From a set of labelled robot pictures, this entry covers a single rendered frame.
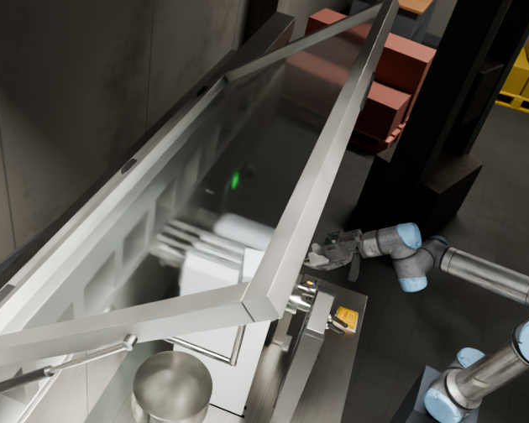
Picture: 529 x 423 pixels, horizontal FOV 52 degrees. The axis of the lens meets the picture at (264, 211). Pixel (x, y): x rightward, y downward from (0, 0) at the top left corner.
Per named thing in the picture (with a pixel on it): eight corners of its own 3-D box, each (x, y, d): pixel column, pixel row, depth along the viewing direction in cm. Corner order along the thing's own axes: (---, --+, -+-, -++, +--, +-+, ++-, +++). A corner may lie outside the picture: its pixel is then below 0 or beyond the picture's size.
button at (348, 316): (353, 330, 196) (355, 326, 194) (334, 323, 197) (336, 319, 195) (356, 316, 201) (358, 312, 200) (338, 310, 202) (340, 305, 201)
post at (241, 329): (234, 367, 115) (251, 305, 102) (227, 364, 115) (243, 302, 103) (237, 361, 116) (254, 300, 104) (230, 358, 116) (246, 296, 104)
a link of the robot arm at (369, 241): (386, 244, 161) (383, 261, 155) (372, 247, 163) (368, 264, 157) (377, 224, 158) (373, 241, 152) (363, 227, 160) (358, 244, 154)
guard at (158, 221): (261, 295, 54) (259, 291, 53) (-28, 352, 78) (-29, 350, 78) (387, 7, 135) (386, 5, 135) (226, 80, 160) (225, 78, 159)
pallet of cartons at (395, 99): (298, 75, 566) (316, 3, 520) (413, 119, 538) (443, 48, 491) (261, 107, 498) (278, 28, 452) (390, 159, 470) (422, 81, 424)
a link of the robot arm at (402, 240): (420, 254, 148) (411, 225, 147) (382, 262, 154) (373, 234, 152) (425, 244, 155) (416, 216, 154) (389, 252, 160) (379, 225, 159)
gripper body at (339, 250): (325, 232, 165) (362, 224, 159) (336, 254, 169) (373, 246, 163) (319, 248, 160) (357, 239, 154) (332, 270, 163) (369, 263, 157)
